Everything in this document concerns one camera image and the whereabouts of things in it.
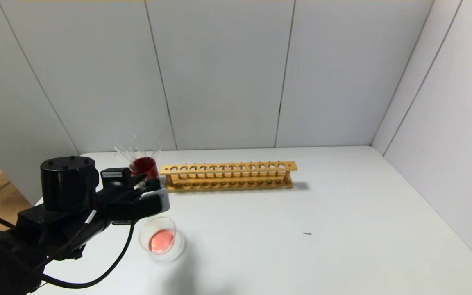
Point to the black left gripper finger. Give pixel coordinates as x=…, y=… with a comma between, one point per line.
x=137, y=178

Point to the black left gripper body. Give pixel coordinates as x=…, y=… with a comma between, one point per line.
x=115, y=175

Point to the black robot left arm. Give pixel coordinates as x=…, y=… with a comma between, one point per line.
x=68, y=184

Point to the empty clear glass test tube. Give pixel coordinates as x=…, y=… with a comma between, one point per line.
x=131, y=155
x=137, y=145
x=157, y=149
x=122, y=152

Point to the wooden test tube rack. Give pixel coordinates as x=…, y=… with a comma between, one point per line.
x=228, y=168

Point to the dark red cylindrical cup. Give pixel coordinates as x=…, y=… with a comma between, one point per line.
x=148, y=166

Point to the clear glass beaker dish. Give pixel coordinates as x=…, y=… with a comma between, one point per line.
x=161, y=241

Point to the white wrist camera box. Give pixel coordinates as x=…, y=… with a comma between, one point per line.
x=158, y=201

